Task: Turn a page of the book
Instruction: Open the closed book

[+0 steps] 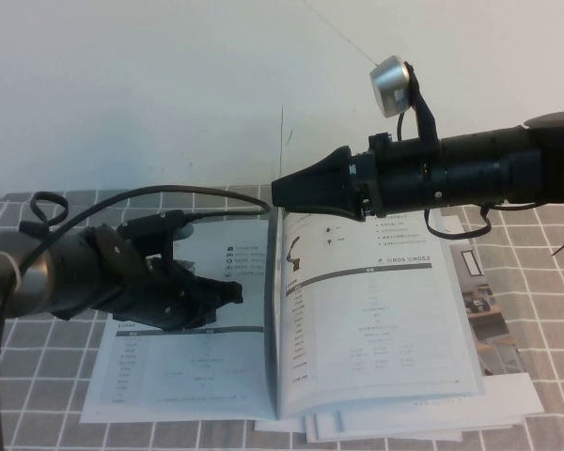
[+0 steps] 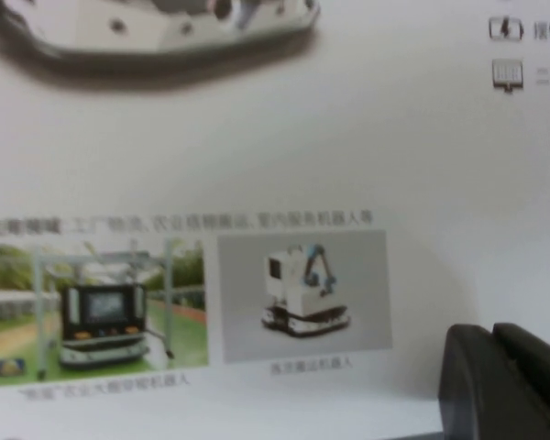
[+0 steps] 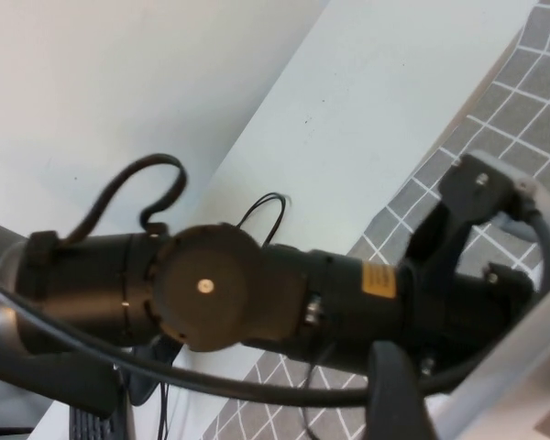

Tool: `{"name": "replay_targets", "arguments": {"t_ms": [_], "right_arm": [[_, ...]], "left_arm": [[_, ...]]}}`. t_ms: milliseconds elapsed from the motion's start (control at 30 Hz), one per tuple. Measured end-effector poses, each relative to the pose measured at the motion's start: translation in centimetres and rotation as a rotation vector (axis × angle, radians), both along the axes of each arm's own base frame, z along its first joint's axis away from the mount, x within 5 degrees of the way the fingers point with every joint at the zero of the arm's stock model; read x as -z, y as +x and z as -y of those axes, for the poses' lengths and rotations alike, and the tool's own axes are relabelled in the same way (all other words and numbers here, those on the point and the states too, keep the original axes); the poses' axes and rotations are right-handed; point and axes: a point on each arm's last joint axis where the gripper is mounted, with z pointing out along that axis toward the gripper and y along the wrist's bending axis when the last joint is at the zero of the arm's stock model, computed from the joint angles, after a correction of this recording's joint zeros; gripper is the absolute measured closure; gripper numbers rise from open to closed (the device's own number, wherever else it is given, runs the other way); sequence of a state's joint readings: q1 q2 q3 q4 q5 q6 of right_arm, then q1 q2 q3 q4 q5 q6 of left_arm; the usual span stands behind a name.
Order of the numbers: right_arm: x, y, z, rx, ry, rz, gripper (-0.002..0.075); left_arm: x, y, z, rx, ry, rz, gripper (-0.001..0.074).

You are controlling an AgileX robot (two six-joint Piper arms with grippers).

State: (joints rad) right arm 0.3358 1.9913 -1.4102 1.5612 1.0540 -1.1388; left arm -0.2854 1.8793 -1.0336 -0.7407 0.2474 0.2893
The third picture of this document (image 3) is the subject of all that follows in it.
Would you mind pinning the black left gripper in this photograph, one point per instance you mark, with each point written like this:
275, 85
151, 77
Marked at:
463, 311

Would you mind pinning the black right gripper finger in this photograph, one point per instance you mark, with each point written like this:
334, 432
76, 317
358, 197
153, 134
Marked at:
394, 399

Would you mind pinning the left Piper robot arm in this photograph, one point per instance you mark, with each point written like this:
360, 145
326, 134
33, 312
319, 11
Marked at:
211, 289

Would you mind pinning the grey white-checked tablecloth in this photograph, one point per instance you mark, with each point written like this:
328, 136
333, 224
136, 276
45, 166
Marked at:
509, 114

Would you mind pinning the black ribbed block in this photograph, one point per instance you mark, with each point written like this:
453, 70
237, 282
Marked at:
101, 421

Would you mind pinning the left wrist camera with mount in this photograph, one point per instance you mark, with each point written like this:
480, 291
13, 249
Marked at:
467, 183

